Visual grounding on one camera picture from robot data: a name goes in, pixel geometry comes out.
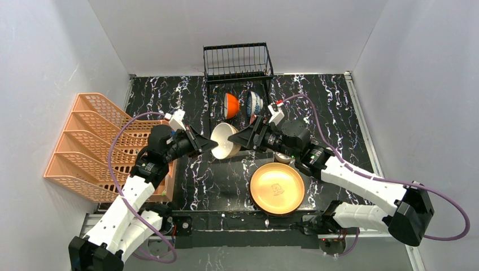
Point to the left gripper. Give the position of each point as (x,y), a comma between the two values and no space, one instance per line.
(191,139)

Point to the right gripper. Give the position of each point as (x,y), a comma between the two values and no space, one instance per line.
(256,134)

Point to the orange glossy bowl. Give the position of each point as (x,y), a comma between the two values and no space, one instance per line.
(231,106)

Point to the blue floral bowl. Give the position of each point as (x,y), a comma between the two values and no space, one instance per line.
(254,103)

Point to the black wire dish rack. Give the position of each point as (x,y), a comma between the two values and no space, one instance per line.
(236,69)

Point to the orange patterned bowl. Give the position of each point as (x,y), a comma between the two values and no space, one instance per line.
(252,118)

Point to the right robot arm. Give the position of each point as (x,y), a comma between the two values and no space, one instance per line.
(402,210)

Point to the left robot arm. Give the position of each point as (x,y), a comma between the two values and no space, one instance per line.
(122,230)

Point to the stainless steel cup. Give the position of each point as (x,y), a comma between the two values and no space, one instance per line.
(281,158)

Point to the yellow plate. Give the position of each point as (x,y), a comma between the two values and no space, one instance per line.
(277,189)

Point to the orange file organizer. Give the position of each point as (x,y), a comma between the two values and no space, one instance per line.
(90,142)

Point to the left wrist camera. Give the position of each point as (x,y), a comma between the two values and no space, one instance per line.
(175,120)

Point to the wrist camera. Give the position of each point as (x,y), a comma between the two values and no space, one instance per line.
(277,114)
(175,120)

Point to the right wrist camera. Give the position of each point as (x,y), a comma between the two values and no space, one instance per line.
(277,114)

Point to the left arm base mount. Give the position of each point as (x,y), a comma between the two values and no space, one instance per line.
(173,223)

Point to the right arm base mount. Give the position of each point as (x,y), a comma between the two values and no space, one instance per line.
(318,224)

